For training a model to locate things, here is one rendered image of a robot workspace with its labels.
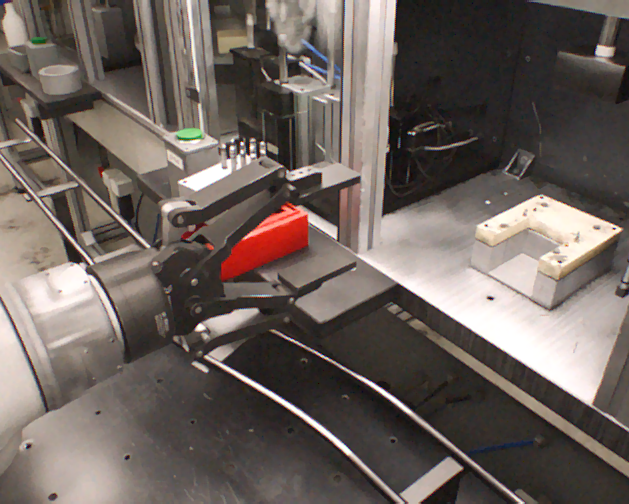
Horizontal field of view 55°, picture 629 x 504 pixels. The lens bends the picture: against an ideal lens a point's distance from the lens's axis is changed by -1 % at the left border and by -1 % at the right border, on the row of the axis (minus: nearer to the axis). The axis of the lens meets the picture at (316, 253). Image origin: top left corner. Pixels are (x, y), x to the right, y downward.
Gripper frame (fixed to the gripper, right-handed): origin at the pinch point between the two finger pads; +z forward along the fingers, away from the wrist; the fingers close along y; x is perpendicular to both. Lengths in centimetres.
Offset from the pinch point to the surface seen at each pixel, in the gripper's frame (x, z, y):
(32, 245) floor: 213, 11, -113
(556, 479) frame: -12, 38, -55
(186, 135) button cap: 46.1, 10.0, -8.8
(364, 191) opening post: 18.4, 22.1, -11.3
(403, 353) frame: 22, 38, -53
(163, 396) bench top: 33, -6, -44
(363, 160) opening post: 18.5, 21.6, -6.6
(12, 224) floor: 238, 9, -113
